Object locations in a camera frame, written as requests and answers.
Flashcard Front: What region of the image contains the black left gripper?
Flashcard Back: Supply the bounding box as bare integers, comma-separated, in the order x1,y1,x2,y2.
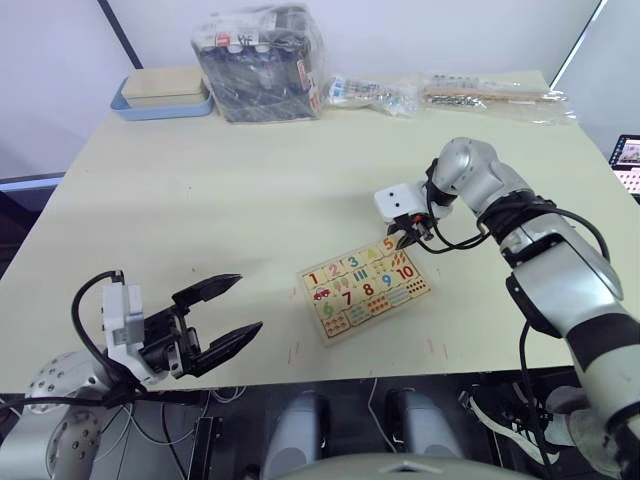
137,272,265,380

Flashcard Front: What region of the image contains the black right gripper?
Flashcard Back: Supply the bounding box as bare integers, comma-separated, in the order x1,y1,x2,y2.
386,213,437,251

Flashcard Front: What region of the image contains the wooden number puzzle board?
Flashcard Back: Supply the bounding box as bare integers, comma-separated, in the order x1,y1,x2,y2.
296,236,433,350

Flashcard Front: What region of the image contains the grey rounded robot leg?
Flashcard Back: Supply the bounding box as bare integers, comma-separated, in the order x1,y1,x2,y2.
262,389,332,480
383,388,466,462

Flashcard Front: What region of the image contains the plastic bag of blue-white items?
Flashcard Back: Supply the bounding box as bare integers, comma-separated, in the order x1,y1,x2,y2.
321,73,422,120

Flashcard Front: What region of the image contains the plastic bag of wooden sticks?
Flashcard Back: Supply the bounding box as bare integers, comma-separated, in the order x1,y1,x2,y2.
418,71,578,127

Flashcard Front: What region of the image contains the light blue tray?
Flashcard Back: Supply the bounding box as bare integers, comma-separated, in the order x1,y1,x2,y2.
109,76,215,122

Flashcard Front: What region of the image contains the plastic bag of black items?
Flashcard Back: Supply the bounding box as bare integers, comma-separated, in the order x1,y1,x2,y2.
190,3,330,125

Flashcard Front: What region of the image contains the dark side desk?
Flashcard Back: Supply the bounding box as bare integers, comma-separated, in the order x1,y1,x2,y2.
0,171,66,281

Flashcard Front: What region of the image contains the grey robot torso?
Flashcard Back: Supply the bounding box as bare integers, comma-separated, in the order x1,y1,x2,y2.
277,451,544,480

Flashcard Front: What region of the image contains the beige rectangular box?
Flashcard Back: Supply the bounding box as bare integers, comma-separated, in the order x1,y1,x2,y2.
123,66,205,109

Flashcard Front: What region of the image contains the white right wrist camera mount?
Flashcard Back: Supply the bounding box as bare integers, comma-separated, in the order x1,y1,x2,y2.
373,182,452,236

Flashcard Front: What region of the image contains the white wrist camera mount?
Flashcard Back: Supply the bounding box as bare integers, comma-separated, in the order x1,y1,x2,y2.
101,269,169,386
373,182,452,236

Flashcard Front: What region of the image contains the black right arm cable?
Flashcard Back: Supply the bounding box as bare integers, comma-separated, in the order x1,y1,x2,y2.
417,197,613,262

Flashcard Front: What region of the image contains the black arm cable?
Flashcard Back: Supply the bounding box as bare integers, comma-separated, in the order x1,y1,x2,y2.
71,269,151,407
417,197,613,262

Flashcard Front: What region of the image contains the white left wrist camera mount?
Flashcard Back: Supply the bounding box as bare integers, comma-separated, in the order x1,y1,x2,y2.
101,269,169,386

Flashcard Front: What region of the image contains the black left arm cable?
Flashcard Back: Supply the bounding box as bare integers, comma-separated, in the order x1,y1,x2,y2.
71,269,151,407

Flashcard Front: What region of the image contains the thin white cable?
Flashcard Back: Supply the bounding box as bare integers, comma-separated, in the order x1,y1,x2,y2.
367,378,401,454

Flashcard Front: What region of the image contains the black hanging cable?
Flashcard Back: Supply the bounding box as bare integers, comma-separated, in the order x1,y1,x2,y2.
517,319,559,474

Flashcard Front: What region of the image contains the dark wall strip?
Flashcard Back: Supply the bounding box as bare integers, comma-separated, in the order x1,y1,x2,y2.
96,0,145,71
546,0,610,90

